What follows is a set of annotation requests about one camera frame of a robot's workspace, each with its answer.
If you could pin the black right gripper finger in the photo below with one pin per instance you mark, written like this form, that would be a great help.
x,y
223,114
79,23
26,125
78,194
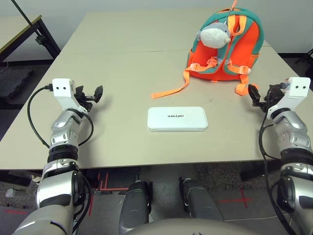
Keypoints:
x,y
257,100
253,90

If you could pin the white pencil case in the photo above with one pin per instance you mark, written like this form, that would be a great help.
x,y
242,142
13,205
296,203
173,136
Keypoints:
x,y
177,120

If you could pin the orange and teal backpack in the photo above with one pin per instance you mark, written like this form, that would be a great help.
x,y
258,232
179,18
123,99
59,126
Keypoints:
x,y
247,41

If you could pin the dark grey robot left leg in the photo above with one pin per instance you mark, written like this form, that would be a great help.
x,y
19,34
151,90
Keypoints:
x,y
135,205

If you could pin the black clamp pole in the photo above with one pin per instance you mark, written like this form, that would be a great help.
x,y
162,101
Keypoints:
x,y
39,38

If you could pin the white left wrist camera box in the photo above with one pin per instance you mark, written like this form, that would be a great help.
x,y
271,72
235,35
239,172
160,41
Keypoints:
x,y
62,88

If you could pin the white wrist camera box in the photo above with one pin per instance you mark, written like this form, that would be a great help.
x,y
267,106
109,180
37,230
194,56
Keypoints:
x,y
297,89
62,88

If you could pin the black foam floor mat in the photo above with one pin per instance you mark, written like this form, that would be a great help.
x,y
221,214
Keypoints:
x,y
14,80

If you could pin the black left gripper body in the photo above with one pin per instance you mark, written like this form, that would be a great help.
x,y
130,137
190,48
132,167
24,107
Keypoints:
x,y
82,100

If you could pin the black framed side table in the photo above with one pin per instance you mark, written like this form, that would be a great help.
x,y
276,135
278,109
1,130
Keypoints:
x,y
22,27

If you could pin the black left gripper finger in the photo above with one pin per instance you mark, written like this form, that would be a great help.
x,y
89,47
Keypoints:
x,y
99,91
97,100

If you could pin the red angled floor tape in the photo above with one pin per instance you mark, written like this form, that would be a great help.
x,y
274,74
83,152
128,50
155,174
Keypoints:
x,y
107,188

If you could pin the beige robot torso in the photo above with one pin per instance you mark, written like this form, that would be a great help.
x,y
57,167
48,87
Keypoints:
x,y
207,228

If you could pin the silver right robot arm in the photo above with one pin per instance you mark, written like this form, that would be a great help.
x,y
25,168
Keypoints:
x,y
293,147

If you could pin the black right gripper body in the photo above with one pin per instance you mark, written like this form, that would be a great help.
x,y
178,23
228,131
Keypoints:
x,y
271,98

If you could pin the red cross floor tape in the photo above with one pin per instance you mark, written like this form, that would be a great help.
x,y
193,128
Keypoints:
x,y
242,199

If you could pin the grey plush dolphin toy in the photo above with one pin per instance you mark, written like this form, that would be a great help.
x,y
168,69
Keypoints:
x,y
215,35

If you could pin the dark grey robot leg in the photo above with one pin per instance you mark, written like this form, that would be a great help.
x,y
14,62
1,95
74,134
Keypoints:
x,y
200,200
135,205

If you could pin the black table foot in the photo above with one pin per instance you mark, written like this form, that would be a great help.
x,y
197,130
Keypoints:
x,y
252,175
17,180

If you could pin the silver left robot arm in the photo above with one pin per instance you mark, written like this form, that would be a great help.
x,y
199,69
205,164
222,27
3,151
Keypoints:
x,y
61,137

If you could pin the dark grey robot right leg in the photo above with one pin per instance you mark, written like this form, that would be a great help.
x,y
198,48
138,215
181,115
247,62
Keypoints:
x,y
200,200

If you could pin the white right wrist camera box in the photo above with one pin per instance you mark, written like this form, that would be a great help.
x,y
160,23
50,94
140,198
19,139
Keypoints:
x,y
297,89

